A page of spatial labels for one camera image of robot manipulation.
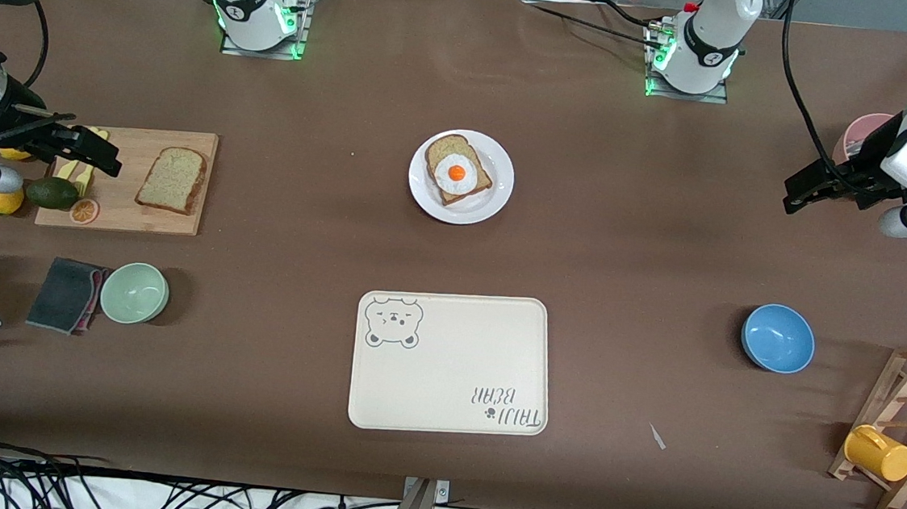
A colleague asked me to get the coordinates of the seeded brown bread slice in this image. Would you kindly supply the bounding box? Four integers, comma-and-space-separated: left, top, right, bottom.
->
133, 144, 210, 217
421, 132, 497, 210

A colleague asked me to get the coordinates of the white round plate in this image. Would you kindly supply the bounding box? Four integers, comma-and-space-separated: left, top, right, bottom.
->
405, 126, 519, 229

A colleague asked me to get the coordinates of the fried egg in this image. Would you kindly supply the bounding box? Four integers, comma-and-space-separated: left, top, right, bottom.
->
433, 152, 479, 195

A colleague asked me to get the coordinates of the yellow plastic fork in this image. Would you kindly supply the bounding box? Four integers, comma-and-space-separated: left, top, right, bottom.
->
73, 127, 110, 199

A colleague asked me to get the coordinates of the orange fruit slice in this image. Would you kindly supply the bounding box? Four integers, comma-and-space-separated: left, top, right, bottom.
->
69, 197, 101, 227

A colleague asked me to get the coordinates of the dark green avocado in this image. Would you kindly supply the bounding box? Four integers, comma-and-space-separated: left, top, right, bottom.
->
24, 175, 82, 212

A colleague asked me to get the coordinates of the wooden cutting board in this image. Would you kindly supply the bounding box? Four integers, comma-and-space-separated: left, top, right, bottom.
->
34, 120, 219, 240

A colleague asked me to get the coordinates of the pink bowl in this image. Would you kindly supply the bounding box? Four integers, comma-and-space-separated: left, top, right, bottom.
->
831, 110, 898, 169

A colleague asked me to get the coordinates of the pale green bowl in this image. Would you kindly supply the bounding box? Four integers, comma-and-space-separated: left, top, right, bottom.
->
98, 259, 173, 328

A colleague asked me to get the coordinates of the grey and pink folded cloth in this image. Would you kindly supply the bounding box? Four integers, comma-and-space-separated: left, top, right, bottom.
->
25, 255, 112, 338

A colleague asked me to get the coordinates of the blue bowl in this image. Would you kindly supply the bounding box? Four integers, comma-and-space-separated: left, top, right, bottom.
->
738, 302, 818, 377

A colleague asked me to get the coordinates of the wooden mug rack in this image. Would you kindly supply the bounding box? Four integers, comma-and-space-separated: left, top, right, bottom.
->
825, 335, 907, 509

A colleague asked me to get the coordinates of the yellow mug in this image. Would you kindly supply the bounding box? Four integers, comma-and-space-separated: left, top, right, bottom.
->
842, 423, 907, 483

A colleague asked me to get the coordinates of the cream tray with bear print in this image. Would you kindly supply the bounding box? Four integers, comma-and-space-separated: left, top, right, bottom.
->
347, 284, 558, 444

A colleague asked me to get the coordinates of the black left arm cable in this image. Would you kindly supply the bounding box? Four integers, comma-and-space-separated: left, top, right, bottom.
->
770, 0, 851, 168

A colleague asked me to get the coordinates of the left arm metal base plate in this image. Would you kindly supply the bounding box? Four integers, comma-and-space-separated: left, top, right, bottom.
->
640, 23, 735, 106

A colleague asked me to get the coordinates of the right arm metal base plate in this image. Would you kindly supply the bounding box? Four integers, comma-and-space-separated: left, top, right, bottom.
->
220, 0, 314, 62

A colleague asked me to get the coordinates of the black base cable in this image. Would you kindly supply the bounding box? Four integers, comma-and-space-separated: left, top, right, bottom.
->
511, 0, 672, 56

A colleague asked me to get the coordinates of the black cable bundle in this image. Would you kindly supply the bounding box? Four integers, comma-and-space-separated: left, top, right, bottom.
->
0, 425, 406, 509

